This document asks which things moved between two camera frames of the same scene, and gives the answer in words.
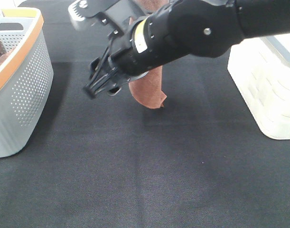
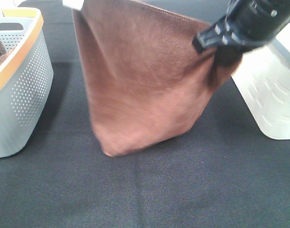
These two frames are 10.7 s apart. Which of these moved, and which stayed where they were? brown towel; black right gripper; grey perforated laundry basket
Moved: brown towel; black right gripper
Stayed: grey perforated laundry basket
